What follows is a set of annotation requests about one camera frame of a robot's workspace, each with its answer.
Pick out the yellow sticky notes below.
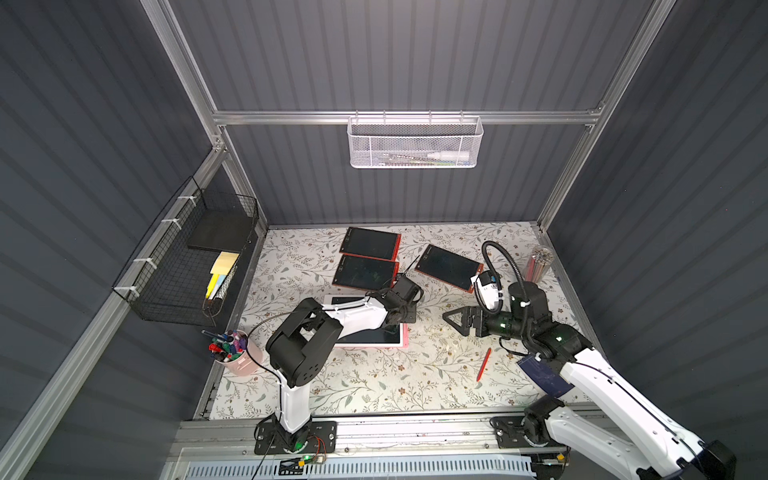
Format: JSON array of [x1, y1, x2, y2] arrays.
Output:
[[205, 251, 239, 300]]

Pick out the pink white writing tablet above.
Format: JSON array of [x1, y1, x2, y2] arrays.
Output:
[[323, 294, 408, 349]]

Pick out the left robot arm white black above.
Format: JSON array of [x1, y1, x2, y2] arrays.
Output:
[[266, 274, 423, 434]]

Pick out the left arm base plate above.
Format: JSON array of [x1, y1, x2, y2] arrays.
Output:
[[254, 415, 338, 455]]

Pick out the clear cup of pencils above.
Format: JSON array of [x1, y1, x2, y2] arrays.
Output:
[[524, 245, 554, 283]]

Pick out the red stylus diagonal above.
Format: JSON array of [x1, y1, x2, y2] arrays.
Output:
[[476, 348, 493, 382]]

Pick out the black pad in basket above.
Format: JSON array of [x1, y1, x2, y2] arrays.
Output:
[[185, 210, 256, 253]]

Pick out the white wire mesh basket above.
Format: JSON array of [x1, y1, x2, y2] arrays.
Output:
[[346, 114, 484, 169]]

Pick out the white marker in basket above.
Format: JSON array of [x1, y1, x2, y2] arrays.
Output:
[[427, 151, 471, 164]]

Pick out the red tablet front with scribbles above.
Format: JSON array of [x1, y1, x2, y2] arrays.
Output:
[[332, 255, 399, 291]]

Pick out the dark blue notebook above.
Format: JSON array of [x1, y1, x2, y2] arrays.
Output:
[[517, 356, 574, 398]]

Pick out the black wire wall basket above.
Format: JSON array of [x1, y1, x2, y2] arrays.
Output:
[[113, 178, 259, 328]]

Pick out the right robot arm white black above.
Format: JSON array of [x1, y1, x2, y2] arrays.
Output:
[[443, 272, 737, 479]]

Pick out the pink pen cup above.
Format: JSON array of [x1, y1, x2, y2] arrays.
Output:
[[201, 330, 263, 377]]

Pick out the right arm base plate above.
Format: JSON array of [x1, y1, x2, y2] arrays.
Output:
[[489, 414, 564, 448]]

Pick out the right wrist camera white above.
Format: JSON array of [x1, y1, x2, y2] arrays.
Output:
[[471, 270, 503, 315]]

